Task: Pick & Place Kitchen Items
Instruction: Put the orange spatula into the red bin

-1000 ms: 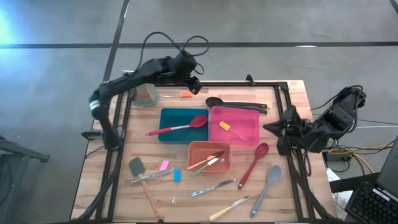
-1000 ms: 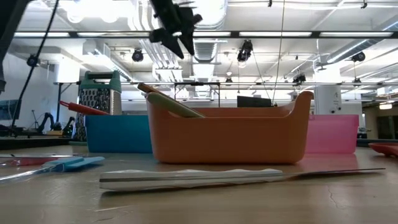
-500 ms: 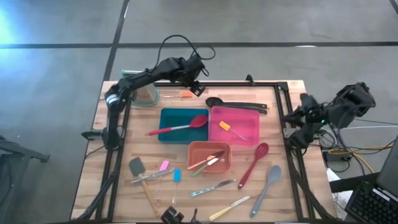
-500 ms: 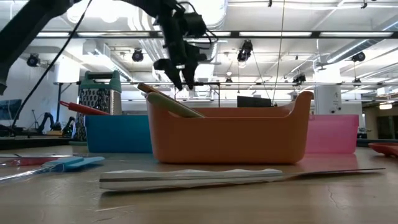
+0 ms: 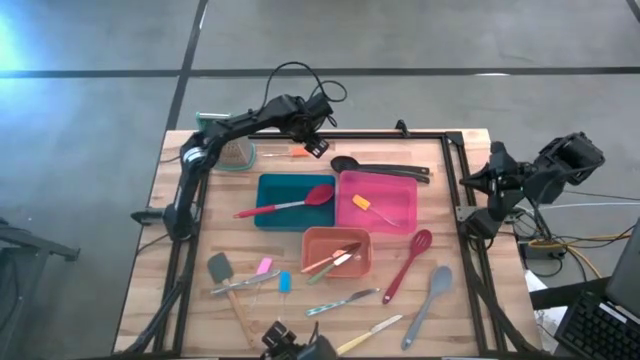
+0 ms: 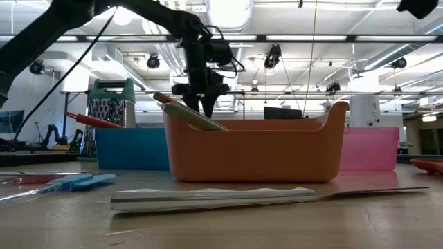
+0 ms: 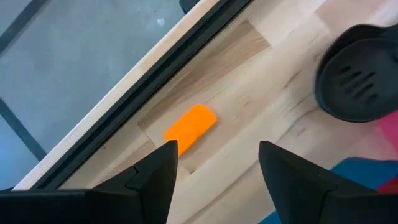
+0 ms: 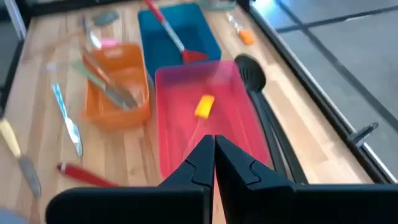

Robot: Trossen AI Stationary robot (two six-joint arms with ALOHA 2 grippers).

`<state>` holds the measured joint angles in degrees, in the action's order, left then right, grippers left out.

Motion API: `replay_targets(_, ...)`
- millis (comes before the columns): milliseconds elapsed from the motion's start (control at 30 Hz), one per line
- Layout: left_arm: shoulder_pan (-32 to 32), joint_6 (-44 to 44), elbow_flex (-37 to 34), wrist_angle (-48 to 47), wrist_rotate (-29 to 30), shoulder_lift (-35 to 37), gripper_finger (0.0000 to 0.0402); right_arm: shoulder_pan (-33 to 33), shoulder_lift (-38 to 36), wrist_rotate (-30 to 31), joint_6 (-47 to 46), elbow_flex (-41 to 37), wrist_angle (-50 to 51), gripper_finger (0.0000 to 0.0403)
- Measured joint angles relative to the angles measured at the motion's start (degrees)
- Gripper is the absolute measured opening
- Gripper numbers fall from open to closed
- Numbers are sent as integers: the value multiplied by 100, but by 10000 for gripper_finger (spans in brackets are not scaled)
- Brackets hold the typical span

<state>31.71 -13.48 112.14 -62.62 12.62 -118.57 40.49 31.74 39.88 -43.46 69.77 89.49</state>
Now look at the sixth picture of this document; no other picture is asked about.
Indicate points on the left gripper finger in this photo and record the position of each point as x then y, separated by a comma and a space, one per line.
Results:
191, 102
209, 103

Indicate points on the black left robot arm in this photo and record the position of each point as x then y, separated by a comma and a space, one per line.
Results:
34, 38

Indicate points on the black folding background table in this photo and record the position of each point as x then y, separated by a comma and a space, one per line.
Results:
239, 93

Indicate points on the black ceiling spotlight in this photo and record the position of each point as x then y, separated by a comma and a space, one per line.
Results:
36, 67
333, 87
153, 62
399, 63
273, 55

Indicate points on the black background monitor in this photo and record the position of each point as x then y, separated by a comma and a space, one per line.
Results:
282, 113

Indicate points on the teal blue plastic bin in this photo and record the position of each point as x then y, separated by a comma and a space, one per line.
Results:
131, 148

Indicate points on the black background robot arms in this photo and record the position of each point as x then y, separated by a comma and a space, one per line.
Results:
52, 129

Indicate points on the pink translucent plastic bin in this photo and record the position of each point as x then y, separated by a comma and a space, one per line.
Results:
370, 148

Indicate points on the blue screen monitor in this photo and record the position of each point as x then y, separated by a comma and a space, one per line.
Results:
12, 119

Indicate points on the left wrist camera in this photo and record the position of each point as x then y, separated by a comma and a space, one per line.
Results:
218, 52

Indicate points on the black background frame rail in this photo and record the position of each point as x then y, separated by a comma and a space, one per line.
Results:
155, 92

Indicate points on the silver ventilation duct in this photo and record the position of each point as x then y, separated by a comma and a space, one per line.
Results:
228, 14

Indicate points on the black overhead frame beam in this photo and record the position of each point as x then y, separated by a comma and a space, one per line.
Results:
261, 38

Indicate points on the lit wall lamp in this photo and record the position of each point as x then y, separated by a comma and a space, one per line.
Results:
429, 118

